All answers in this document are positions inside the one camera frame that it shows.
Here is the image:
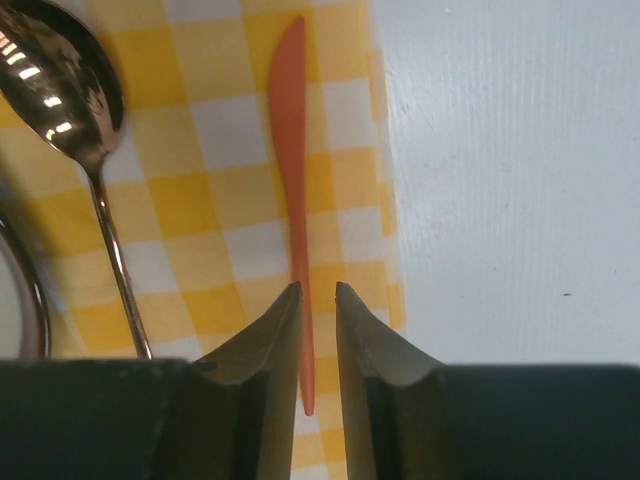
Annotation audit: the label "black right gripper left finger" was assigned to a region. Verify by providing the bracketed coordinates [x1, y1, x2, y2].
[1, 283, 302, 479]

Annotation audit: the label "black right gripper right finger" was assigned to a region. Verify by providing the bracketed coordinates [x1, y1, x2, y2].
[336, 283, 639, 479]

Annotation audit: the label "red rimmed cream plate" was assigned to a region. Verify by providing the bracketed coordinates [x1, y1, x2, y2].
[1, 215, 51, 360]

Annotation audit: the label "yellow white checkered cloth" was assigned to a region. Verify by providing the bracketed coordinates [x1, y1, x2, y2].
[0, 0, 407, 480]

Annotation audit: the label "orange chopsticks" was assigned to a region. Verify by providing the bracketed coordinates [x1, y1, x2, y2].
[267, 16, 315, 416]

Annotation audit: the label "copper spoon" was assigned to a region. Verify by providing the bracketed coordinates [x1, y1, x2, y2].
[1, 1, 152, 359]

